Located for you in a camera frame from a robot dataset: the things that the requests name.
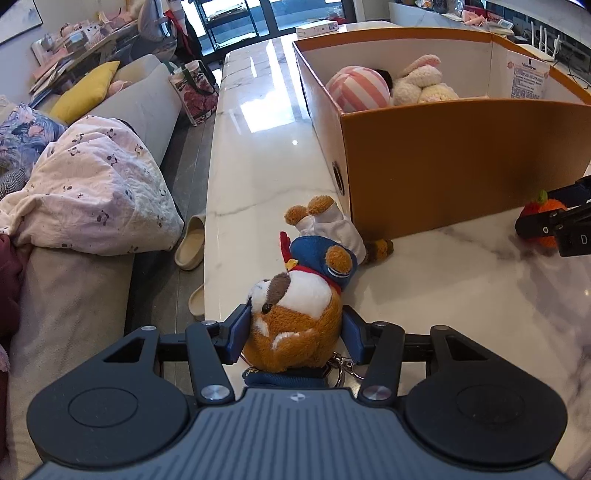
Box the crocheted orange persimmon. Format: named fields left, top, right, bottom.
left=515, top=190, right=568, bottom=251

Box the brown dog plush keychain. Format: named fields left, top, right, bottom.
left=242, top=195, right=394, bottom=389

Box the beige slipper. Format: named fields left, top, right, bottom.
left=174, top=215, right=205, bottom=271

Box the orange cardboard storage box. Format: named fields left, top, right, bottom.
left=294, top=26, right=590, bottom=240

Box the beige sofa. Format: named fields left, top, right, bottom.
left=1, top=55, right=181, bottom=479

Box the white panda print blanket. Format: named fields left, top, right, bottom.
left=1, top=116, right=183, bottom=256

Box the dark red garment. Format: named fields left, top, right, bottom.
left=0, top=232, right=33, bottom=462

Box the crocheted cream bunny doll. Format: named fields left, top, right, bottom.
left=391, top=54, right=460, bottom=106

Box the floral tote bag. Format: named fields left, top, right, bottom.
left=169, top=60, right=218, bottom=126

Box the pink striped plush doll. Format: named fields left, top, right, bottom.
left=325, top=66, right=391, bottom=113

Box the yellow cushion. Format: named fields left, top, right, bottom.
left=49, top=61, right=120, bottom=125

